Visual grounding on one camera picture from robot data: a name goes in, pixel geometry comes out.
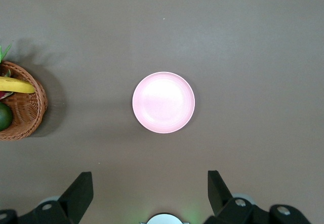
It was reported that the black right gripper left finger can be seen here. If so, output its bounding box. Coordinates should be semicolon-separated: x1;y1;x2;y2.
19;172;94;224

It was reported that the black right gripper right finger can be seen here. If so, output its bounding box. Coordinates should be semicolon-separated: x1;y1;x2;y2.
205;170;269;224

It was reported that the yellow banana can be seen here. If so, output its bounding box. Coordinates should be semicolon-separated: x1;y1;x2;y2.
0;76;36;94

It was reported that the brown wicker basket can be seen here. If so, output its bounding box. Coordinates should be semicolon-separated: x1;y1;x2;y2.
0;61;49;141

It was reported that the green avocado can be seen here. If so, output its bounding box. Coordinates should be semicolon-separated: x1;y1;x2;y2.
0;102;13;132

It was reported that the pink round plate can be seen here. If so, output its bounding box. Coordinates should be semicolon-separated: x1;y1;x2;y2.
132;71;196;134

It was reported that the pink dragon fruit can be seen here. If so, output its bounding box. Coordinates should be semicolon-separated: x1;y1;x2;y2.
0;43;14;99

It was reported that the brown table cover cloth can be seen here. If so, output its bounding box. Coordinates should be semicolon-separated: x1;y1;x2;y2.
0;0;324;224

